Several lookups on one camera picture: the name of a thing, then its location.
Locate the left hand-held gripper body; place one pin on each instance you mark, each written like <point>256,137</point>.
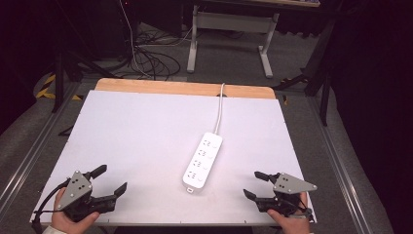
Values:
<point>75,190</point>

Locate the white sleeve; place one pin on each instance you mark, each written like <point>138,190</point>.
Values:
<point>53,230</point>

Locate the metal floor rail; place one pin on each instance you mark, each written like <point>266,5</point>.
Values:
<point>35,149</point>
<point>341,169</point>

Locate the white desk frame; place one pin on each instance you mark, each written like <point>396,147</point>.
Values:
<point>232,21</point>

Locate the yellow black floor tape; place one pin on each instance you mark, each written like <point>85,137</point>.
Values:
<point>48,86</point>

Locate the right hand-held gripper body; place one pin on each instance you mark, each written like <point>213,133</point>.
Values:
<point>290,185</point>

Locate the black metal stand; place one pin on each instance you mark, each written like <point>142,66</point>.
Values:
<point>319,74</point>
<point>59,81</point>

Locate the white board sheet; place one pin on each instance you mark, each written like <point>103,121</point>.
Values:
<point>146,136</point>

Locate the person's left hand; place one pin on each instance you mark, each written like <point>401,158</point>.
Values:
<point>63,224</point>

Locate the white power strip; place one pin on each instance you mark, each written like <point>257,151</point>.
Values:
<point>203,161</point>

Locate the wooden table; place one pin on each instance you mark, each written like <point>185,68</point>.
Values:
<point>162,86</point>

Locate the person's right hand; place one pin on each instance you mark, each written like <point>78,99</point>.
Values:
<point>295,225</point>

